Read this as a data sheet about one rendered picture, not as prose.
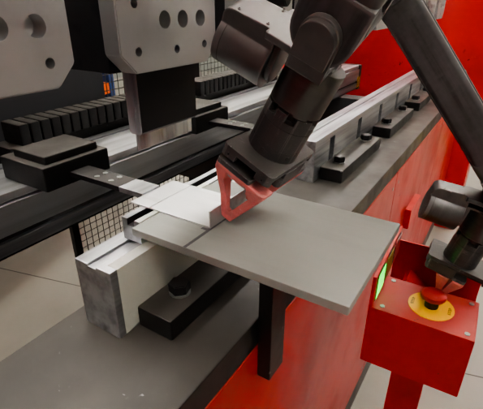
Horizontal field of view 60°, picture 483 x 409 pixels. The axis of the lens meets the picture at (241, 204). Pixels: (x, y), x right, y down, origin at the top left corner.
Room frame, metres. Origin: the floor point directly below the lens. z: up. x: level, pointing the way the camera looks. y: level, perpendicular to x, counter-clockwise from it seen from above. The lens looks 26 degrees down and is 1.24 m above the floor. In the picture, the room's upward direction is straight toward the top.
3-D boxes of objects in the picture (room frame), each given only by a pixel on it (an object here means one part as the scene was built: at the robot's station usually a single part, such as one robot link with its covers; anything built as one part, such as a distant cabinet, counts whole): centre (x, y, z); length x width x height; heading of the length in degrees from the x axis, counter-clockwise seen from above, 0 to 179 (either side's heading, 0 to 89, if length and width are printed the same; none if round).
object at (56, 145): (0.60, 0.23, 1.01); 0.26 x 0.12 x 0.05; 58
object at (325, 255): (0.43, -0.03, 1.00); 0.26 x 0.18 x 0.01; 58
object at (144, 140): (0.51, 0.09, 1.13); 0.10 x 0.02 x 0.10; 148
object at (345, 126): (1.58, -0.58, 0.92); 1.68 x 0.06 x 0.10; 148
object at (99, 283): (0.56, 0.06, 0.92); 0.39 x 0.06 x 0.10; 148
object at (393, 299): (0.60, -0.33, 0.75); 0.20 x 0.16 x 0.18; 149
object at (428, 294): (0.55, -0.32, 0.79); 0.04 x 0.04 x 0.04
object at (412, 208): (1.29, -0.59, 0.59); 0.15 x 0.02 x 0.07; 148
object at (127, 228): (0.53, 0.08, 0.99); 0.20 x 0.03 x 0.03; 148
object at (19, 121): (0.90, 0.32, 1.02); 0.37 x 0.06 x 0.04; 148
